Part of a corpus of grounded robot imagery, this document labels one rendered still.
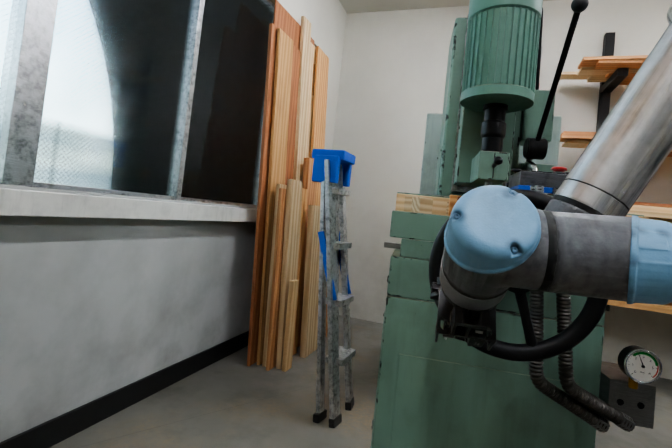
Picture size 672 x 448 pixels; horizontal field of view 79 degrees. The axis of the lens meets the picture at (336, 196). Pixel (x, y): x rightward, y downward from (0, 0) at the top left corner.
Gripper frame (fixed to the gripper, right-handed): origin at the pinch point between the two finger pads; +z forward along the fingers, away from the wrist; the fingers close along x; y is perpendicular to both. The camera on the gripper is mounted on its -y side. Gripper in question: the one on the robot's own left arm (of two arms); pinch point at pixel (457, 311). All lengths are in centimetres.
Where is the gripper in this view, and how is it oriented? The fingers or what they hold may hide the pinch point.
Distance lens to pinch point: 70.5
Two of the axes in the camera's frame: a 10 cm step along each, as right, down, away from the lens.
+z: 1.6, 5.2, 8.4
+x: 9.7, 0.8, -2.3
